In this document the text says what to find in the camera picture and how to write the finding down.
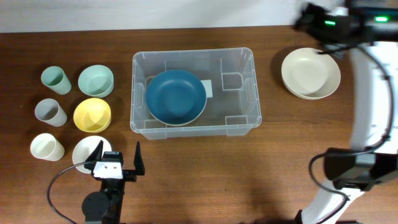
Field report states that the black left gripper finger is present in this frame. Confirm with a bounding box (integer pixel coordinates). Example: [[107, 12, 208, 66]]
[[85, 140, 103, 162], [134, 141, 146, 175]]

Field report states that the blue plate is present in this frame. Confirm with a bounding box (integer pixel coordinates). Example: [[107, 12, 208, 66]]
[[146, 70, 207, 126]]

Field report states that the beige plate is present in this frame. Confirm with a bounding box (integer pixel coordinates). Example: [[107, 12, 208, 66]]
[[281, 48, 341, 100], [147, 93, 207, 126]]

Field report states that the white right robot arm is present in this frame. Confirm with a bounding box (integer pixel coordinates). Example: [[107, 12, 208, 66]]
[[294, 1, 397, 223]]

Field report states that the white plastic bowl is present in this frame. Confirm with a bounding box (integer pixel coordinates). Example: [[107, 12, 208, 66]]
[[72, 136, 112, 164]]

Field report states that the white plastic cup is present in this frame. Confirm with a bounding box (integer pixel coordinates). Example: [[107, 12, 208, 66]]
[[30, 133, 65, 161]]

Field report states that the yellow plastic bowl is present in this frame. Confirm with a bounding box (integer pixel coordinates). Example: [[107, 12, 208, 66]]
[[73, 98, 111, 133]]

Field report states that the grey plastic cup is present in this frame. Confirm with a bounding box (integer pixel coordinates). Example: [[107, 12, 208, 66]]
[[34, 98, 67, 127]]

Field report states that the green plastic bowl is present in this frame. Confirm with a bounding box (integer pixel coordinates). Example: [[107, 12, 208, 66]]
[[78, 65, 114, 98]]

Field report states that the green plastic cup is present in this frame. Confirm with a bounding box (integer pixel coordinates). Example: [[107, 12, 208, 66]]
[[40, 66, 72, 95]]

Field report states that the white label in bin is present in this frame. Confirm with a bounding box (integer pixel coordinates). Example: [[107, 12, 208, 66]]
[[201, 80, 213, 98]]

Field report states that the clear plastic storage bin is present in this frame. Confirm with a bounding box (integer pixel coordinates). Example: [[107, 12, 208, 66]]
[[130, 47, 262, 140]]

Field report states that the black left camera cable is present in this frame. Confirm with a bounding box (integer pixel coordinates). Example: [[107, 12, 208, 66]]
[[46, 161, 94, 224]]

